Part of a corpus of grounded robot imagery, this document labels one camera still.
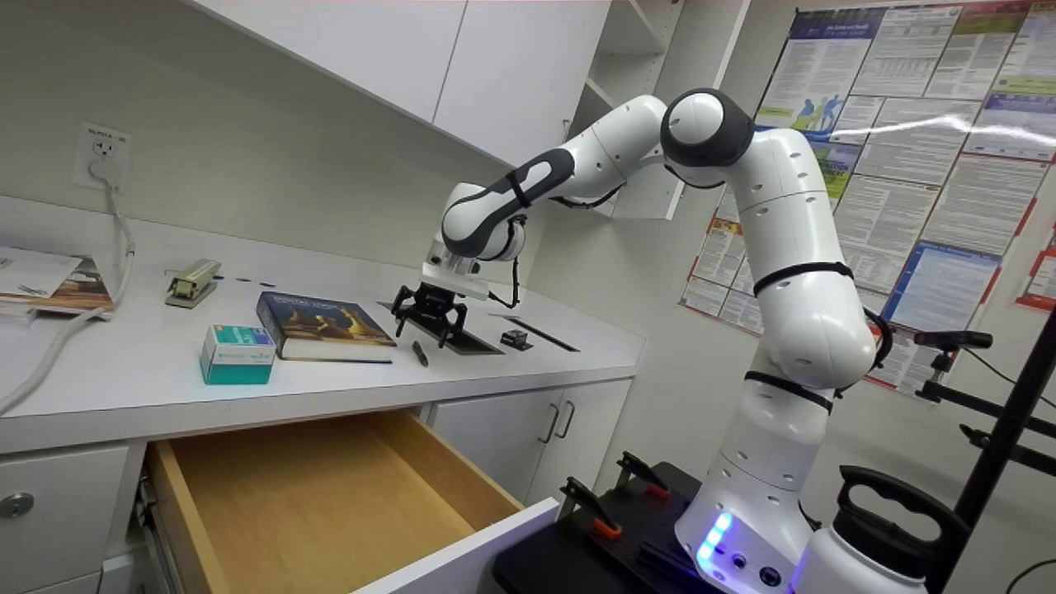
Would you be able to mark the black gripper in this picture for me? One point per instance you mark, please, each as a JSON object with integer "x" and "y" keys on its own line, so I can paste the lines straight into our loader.
{"x": 436, "y": 297}

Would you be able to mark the dark brown card pack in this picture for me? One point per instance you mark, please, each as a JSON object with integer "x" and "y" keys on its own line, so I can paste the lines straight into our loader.
{"x": 516, "y": 339}

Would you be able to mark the white drawer wooden interior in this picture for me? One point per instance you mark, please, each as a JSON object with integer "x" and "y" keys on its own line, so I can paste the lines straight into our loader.
{"x": 307, "y": 506}

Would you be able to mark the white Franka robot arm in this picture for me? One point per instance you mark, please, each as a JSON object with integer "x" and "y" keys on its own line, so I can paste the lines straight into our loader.
{"x": 804, "y": 318}

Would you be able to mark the wide black counter opening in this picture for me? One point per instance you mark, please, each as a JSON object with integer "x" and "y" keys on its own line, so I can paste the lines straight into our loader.
{"x": 480, "y": 346}

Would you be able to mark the narrow black counter opening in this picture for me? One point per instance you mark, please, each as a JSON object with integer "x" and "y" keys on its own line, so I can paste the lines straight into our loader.
{"x": 556, "y": 341}

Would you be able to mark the open white cabinet shelves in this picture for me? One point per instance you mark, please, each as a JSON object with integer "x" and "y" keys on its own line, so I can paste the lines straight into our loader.
{"x": 614, "y": 53}

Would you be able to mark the open white cabinet door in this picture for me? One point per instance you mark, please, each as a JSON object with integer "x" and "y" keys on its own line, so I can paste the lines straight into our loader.
{"x": 714, "y": 45}

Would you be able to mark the white drawer round knob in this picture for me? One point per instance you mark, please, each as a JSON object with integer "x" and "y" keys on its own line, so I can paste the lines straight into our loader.
{"x": 68, "y": 516}

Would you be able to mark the dark hardcover book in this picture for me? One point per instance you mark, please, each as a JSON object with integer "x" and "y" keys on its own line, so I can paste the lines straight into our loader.
{"x": 323, "y": 321}

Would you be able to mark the white lower cabinet door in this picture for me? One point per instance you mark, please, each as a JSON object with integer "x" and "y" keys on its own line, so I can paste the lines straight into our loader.
{"x": 600, "y": 424}
{"x": 483, "y": 440}

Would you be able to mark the teal staple box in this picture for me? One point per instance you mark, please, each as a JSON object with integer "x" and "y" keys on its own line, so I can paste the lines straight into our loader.
{"x": 237, "y": 361}

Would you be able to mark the beige stapler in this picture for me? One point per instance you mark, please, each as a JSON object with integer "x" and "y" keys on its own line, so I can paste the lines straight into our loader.
{"x": 191, "y": 284}

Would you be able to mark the white upper cabinet door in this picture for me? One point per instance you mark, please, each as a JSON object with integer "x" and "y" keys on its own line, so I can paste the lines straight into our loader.
{"x": 516, "y": 76}
{"x": 364, "y": 45}

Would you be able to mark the stack of papers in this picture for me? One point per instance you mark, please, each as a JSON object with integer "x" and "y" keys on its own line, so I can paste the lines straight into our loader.
{"x": 50, "y": 281}

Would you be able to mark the black tripod stand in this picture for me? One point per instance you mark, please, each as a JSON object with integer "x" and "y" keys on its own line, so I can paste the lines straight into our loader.
{"x": 1002, "y": 440}

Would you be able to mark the small red bordered poster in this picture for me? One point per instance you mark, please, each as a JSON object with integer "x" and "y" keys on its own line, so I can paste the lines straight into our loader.
{"x": 1045, "y": 274}

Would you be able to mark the black pegboard base plate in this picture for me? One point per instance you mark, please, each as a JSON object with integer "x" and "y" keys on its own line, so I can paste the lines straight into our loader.
{"x": 548, "y": 563}

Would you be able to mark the wall outlet with plug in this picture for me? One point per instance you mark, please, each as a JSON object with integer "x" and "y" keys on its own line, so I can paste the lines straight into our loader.
{"x": 91, "y": 138}

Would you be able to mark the large printed wall poster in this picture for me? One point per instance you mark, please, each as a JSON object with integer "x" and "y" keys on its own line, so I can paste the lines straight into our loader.
{"x": 935, "y": 167}

